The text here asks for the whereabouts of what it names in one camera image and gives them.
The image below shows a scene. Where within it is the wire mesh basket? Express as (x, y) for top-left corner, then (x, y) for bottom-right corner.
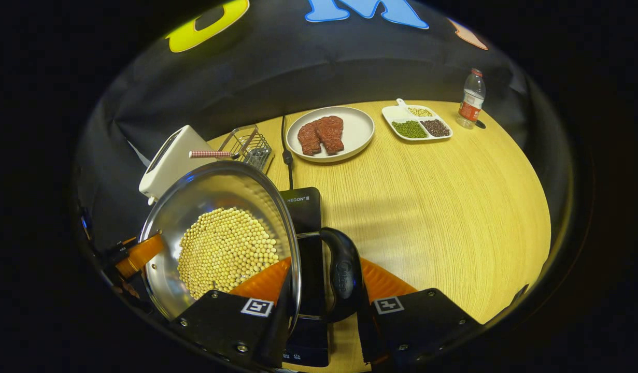
(189, 124), (274, 174)

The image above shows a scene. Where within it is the white toaster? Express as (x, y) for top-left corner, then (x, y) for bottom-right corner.
(139, 125), (218, 205)

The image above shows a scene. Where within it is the black induction cooktop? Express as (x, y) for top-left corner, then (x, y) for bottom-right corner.
(279, 187), (331, 367)

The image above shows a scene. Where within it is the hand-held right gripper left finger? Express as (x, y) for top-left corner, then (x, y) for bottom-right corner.
(168, 257), (299, 369)

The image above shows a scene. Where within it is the steel pot with black handle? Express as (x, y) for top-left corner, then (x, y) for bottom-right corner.
(139, 161), (363, 324)

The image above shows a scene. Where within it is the brown meat slice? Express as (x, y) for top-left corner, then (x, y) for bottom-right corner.
(297, 121), (322, 156)
(315, 116), (345, 154)

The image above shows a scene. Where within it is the pile of dark red beans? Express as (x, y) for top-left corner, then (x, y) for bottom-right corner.
(421, 119), (450, 137)

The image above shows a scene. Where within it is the white divided dish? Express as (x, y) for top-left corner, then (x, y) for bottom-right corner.
(381, 98), (453, 141)

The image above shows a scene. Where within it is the round white plate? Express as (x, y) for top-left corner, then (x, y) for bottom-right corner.
(286, 106), (375, 163)

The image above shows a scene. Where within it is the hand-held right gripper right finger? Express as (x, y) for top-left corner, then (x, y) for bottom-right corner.
(358, 257), (480, 366)

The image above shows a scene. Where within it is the pile of soybeans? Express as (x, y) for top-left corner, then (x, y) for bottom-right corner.
(177, 207), (279, 300)

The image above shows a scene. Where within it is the pile of green mung beans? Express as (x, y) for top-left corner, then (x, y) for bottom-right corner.
(392, 121), (428, 139)

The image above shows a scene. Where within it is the clear water bottle red label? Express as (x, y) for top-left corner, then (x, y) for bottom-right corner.
(456, 68), (486, 130)

